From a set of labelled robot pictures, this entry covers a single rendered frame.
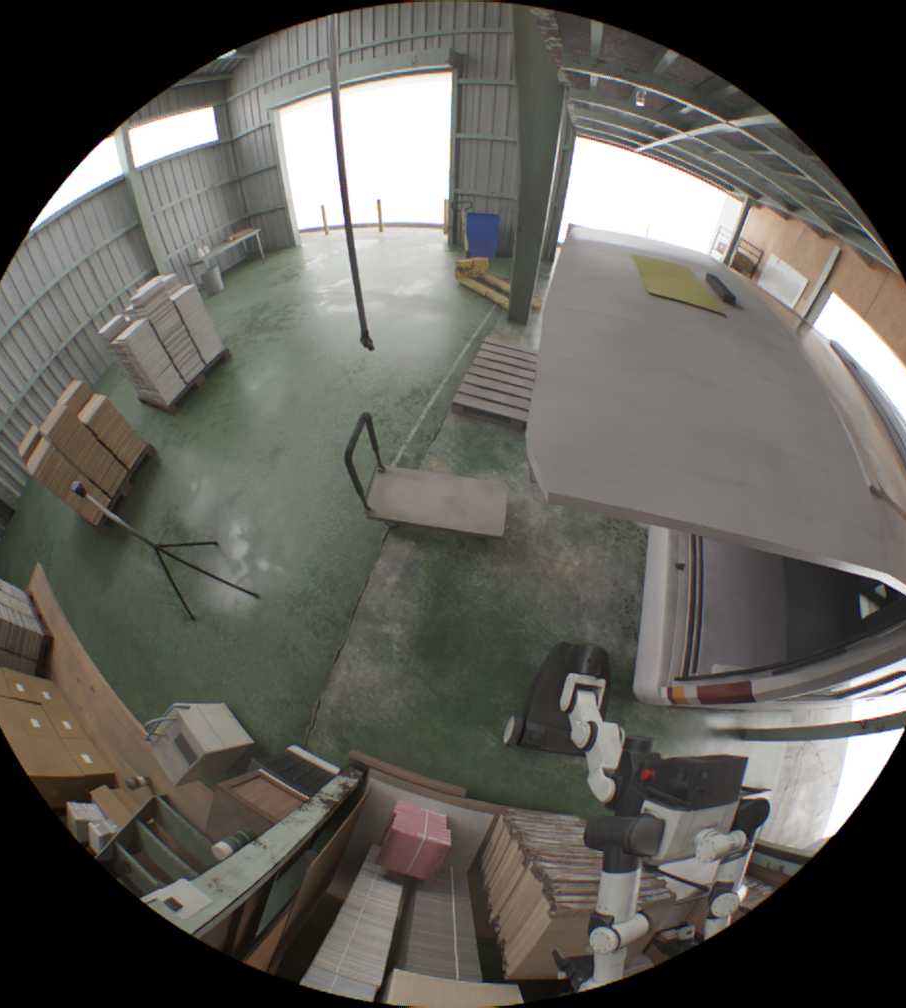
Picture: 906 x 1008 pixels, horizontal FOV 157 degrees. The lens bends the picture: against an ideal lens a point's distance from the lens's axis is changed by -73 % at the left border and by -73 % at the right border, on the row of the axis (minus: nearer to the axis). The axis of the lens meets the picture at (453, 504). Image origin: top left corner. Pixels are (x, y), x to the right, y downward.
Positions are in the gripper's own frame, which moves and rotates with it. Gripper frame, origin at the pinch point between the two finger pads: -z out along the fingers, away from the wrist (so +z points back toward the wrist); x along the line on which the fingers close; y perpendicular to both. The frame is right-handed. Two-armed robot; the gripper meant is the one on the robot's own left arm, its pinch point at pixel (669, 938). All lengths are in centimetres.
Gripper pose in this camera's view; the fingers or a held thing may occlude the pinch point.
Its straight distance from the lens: 145.0
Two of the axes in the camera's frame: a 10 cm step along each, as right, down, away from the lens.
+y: 3.2, -8.2, 4.7
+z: 0.2, -4.9, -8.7
